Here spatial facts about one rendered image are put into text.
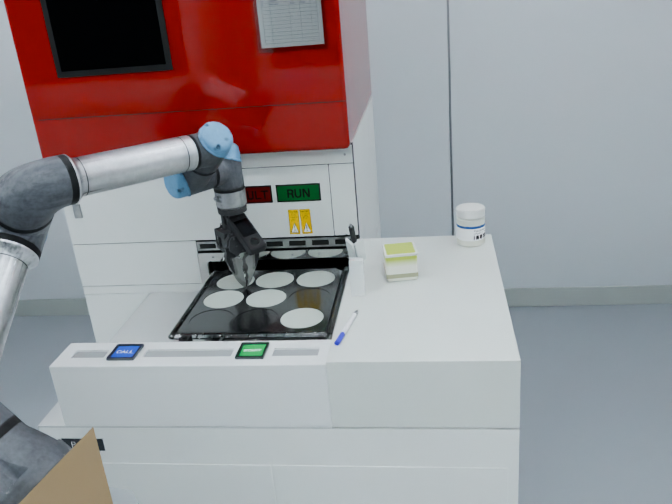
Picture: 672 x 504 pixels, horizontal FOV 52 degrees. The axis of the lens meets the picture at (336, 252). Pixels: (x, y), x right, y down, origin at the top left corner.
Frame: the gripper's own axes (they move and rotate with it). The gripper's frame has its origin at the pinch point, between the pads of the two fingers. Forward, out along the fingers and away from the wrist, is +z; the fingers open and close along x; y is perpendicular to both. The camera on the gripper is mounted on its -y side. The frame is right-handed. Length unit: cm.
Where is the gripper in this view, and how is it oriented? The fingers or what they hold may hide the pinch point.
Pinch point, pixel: (246, 282)
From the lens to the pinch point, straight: 177.3
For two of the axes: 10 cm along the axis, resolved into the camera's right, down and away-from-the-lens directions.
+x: -8.3, 2.7, -4.9
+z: 0.8, 9.2, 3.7
